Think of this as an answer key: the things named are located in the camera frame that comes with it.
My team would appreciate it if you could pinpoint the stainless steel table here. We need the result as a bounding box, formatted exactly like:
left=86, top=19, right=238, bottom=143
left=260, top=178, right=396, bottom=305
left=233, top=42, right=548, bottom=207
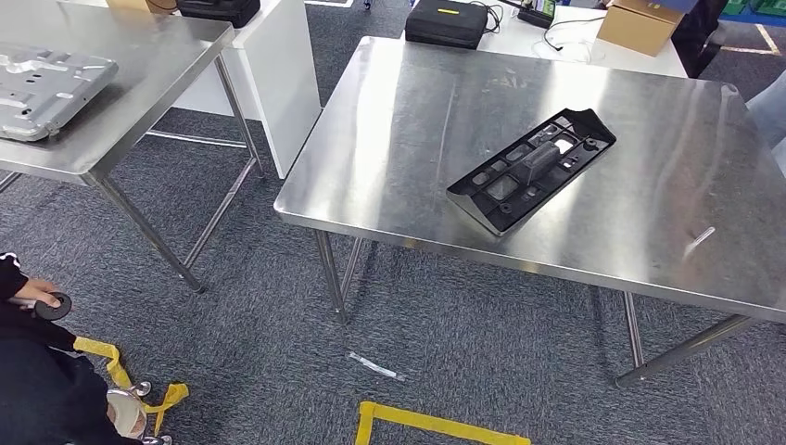
left=0, top=0, right=266, bottom=295

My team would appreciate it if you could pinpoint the white paper strip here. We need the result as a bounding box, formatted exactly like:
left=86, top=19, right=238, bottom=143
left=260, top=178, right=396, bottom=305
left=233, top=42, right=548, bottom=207
left=349, top=351, right=407, bottom=383

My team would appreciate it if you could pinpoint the yellow floor tape square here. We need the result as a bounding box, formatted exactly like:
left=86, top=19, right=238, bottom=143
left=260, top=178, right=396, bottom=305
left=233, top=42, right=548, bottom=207
left=354, top=401, right=532, bottom=445

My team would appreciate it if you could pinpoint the long black plastic part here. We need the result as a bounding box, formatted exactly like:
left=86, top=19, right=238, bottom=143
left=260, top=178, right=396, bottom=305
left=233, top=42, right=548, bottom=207
left=446, top=108, right=617, bottom=237

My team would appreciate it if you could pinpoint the thin white cable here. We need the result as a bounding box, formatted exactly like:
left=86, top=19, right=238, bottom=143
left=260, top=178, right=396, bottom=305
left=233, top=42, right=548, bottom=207
left=532, top=36, right=594, bottom=66

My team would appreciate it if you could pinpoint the green plastic crate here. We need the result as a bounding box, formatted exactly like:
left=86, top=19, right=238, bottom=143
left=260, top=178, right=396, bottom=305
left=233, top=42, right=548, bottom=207
left=721, top=0, right=786, bottom=17

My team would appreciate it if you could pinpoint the grey metal part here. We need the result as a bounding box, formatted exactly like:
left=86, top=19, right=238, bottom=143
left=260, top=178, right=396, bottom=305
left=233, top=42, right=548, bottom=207
left=0, top=41, right=119, bottom=143

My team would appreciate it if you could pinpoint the blue box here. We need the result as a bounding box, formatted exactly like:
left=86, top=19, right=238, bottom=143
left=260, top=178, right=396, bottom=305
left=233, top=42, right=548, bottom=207
left=644, top=0, right=698, bottom=14

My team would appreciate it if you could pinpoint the person's right hand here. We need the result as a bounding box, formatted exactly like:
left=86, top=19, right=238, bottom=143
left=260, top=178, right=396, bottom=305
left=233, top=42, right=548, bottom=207
left=10, top=277, right=63, bottom=310

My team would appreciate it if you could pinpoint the black radio with antennas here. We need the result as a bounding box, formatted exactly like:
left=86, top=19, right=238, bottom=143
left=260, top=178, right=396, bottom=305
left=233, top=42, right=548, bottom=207
left=503, top=0, right=557, bottom=30

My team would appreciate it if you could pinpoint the chrome stool base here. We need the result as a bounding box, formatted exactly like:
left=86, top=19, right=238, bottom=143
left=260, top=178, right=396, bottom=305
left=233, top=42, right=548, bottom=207
left=107, top=380, right=174, bottom=445

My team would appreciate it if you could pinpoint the yellow floor tape mark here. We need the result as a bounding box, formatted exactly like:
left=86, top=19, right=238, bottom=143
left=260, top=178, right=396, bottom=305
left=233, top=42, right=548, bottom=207
left=73, top=336, right=190, bottom=436

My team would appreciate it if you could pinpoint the black round object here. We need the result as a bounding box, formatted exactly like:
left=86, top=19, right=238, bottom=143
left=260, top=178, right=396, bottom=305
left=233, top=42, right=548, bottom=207
left=33, top=292, right=73, bottom=322

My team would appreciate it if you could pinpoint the white tape strip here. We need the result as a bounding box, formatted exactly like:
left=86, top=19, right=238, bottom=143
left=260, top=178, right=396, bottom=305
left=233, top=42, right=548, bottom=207
left=683, top=227, right=717, bottom=260

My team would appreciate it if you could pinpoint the black carrying case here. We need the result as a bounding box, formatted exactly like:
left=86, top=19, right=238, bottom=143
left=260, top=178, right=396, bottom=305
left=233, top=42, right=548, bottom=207
left=176, top=0, right=262, bottom=29

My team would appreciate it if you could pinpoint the thin black cable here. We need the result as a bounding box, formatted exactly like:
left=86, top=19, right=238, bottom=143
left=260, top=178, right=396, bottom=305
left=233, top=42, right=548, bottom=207
left=543, top=17, right=606, bottom=52

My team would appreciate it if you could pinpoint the stainless steel workbench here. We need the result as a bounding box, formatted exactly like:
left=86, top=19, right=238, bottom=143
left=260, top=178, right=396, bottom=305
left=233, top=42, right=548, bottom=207
left=273, top=35, right=786, bottom=389

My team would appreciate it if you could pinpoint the black cable bundle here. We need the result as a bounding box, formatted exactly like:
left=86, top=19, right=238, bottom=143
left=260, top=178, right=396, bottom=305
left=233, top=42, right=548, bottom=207
left=469, top=0, right=505, bottom=35

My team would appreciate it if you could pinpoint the black case with yellow label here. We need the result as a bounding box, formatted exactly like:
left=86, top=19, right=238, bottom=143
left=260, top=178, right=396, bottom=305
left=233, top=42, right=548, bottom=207
left=405, top=0, right=489, bottom=50

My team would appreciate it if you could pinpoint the cardboard box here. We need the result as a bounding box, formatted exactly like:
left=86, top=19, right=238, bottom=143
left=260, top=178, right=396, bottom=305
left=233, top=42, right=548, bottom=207
left=105, top=0, right=179, bottom=15
left=596, top=0, right=686, bottom=57

